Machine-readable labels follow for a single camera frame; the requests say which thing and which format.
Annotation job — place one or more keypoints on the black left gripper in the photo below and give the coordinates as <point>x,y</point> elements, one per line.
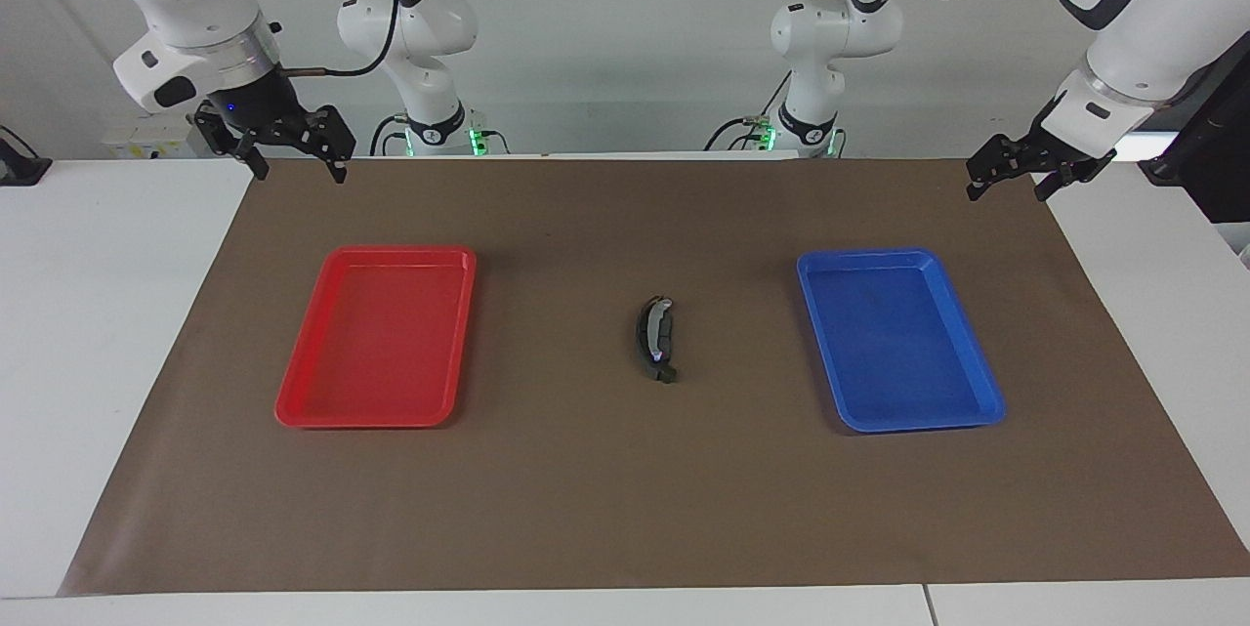
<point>1045,157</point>

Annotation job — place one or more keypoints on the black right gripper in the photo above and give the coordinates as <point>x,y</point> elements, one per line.
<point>269,123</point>

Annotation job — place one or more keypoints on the small dark brake pad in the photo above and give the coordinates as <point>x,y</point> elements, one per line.
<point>664,375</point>

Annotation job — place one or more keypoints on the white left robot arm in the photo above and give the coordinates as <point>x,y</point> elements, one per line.
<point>1143,30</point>

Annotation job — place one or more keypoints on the white yellow box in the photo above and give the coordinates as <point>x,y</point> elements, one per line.
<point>146,143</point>

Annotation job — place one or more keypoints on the blue plastic tray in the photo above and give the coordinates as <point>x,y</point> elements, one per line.
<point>898,343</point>

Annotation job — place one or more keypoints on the red plastic tray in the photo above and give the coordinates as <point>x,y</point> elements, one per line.
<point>376,343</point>

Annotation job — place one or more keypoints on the large black stand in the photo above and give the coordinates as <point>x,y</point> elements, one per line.
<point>1211,167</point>

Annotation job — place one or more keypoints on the brown table mat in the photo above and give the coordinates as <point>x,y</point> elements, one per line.
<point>625,489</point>

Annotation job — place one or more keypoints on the black clamp mount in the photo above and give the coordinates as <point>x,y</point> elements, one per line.
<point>20,167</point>

